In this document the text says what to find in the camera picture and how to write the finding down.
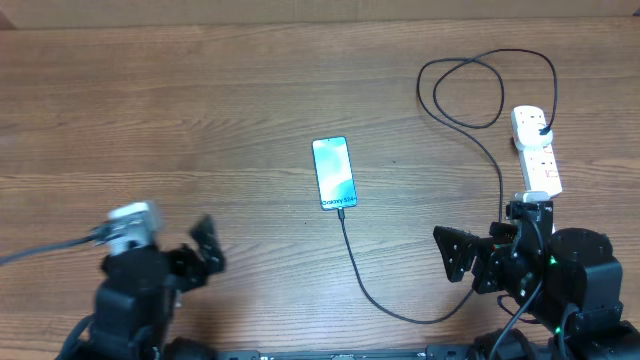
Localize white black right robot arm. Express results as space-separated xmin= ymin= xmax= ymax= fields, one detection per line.
xmin=433 ymin=220 xmax=639 ymax=359

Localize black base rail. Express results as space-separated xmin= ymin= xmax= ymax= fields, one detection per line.
xmin=159 ymin=335 xmax=501 ymax=360

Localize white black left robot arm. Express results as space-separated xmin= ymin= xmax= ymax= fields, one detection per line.
xmin=58 ymin=213 xmax=226 ymax=360

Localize white power strip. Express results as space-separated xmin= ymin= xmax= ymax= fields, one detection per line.
xmin=511 ymin=105 xmax=562 ymax=197

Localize Samsung Galaxy smartphone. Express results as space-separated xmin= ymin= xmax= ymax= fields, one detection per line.
xmin=312 ymin=136 xmax=358 ymax=211

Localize black USB charging cable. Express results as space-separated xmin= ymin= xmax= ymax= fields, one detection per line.
xmin=336 ymin=48 xmax=559 ymax=325

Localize white charger plug adapter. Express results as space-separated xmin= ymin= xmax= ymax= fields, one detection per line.
xmin=513 ymin=123 xmax=553 ymax=151

